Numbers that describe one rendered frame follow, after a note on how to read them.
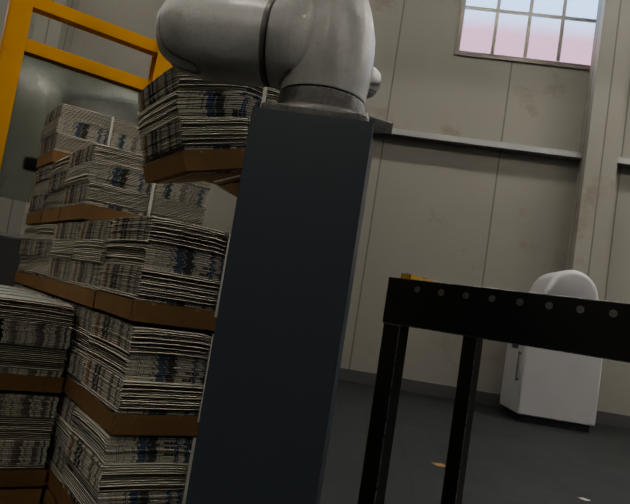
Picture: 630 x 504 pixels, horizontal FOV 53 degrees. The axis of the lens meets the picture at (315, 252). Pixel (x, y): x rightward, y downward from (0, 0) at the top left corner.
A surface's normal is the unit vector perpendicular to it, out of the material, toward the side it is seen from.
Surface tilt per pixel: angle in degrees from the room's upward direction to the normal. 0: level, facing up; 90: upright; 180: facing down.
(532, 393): 90
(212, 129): 90
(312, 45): 93
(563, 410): 90
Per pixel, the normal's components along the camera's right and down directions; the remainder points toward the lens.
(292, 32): -0.22, -0.04
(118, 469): 0.55, 0.00
